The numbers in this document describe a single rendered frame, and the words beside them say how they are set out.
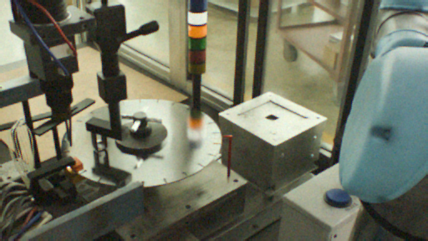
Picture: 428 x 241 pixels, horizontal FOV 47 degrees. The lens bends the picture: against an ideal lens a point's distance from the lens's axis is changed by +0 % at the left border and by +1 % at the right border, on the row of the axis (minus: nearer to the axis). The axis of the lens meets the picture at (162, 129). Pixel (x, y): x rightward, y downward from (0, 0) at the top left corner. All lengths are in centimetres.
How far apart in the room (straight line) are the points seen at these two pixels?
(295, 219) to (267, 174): 21
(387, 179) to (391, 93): 6
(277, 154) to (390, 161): 77
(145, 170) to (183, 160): 8
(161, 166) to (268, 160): 30
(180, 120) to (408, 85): 75
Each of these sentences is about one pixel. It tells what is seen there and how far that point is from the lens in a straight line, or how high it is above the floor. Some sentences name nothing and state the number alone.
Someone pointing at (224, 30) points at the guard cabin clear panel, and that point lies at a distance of 142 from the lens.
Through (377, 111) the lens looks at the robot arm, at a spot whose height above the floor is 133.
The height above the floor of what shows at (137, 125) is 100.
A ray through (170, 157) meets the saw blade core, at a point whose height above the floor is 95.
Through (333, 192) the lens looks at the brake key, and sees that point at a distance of 96.
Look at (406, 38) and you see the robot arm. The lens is 73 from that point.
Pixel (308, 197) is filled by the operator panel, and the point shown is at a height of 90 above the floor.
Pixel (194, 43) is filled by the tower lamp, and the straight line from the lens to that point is 119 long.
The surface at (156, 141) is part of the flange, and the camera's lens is 97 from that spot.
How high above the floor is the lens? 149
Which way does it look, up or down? 32 degrees down
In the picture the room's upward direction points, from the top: 2 degrees counter-clockwise
